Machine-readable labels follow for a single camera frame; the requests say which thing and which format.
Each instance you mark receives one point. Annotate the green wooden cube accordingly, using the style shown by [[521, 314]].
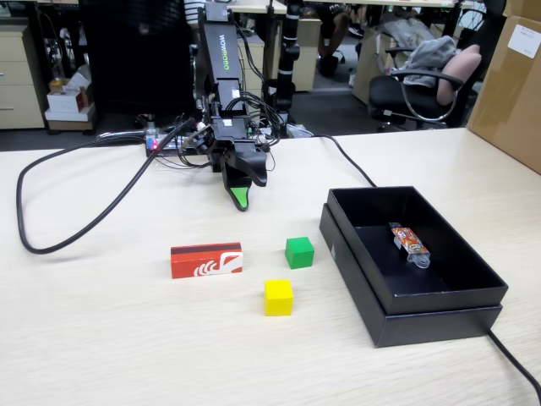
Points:
[[299, 254]]

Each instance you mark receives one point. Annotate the white open carton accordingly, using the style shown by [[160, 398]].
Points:
[[63, 101]]

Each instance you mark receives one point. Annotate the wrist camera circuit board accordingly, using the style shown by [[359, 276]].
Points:
[[198, 141]]

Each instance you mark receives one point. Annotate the black open box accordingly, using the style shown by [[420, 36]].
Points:
[[439, 327]]

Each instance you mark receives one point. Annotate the large labelled cardboard box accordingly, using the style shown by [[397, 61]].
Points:
[[507, 105]]

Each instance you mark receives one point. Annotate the red white carton box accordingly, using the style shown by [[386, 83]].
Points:
[[186, 264]]

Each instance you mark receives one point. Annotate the colourful candy tube packet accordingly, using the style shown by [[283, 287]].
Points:
[[408, 241]]

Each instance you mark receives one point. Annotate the black cardboard box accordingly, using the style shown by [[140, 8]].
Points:
[[444, 302]]

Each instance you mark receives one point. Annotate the person in striped shirt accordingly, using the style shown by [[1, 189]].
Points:
[[193, 10]]

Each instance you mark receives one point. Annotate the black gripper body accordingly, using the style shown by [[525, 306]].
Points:
[[228, 135]]

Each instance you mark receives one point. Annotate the beige pedestal with key lock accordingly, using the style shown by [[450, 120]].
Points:
[[255, 84]]

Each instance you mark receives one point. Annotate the yellow wooden cube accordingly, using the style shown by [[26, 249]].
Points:
[[279, 298]]

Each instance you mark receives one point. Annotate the small brown cardboard box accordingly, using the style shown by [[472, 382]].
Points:
[[524, 8]]

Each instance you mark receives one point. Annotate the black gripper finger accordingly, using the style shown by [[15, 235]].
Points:
[[255, 162], [238, 199]]

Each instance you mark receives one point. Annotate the person in dark clothes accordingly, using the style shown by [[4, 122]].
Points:
[[334, 25]]

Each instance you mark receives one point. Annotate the small white packet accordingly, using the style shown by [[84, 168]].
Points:
[[300, 132]]

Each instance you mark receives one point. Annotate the grey cloth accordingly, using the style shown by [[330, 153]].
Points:
[[435, 55]]

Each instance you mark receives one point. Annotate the black office chair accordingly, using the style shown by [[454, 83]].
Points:
[[462, 67], [135, 55]]

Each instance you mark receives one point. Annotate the beige drawer cabinet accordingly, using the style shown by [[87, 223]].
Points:
[[19, 84]]

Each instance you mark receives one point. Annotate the black pole with white rings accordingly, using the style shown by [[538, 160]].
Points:
[[289, 55]]

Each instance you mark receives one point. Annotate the controller board with red LED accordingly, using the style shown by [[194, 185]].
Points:
[[152, 144]]

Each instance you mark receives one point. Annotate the beige office desk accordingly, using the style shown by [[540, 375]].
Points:
[[253, 6]]

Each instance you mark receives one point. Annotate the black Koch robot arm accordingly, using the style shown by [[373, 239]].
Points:
[[220, 51]]

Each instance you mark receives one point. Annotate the flat white brown box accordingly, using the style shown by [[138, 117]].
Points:
[[67, 118]]

